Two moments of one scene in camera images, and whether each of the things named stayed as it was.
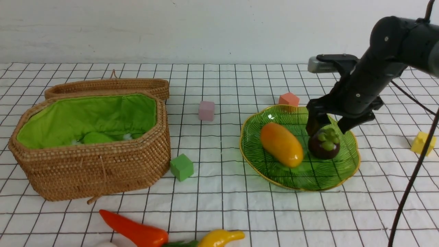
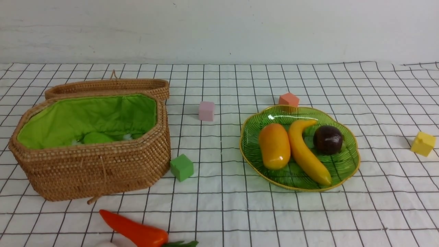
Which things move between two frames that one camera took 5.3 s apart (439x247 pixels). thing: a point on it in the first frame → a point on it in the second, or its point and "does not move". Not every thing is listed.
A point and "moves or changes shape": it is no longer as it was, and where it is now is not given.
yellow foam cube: [419, 142] does not move
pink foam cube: [206, 110] does not move
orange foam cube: [289, 98] does not move
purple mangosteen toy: [324, 144] moves or changes shape
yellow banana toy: [219, 238] → [306, 157]
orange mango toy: [281, 145] moves or changes shape
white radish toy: [106, 244] does not move
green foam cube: [181, 167] does not move
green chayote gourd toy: [96, 138] does not move
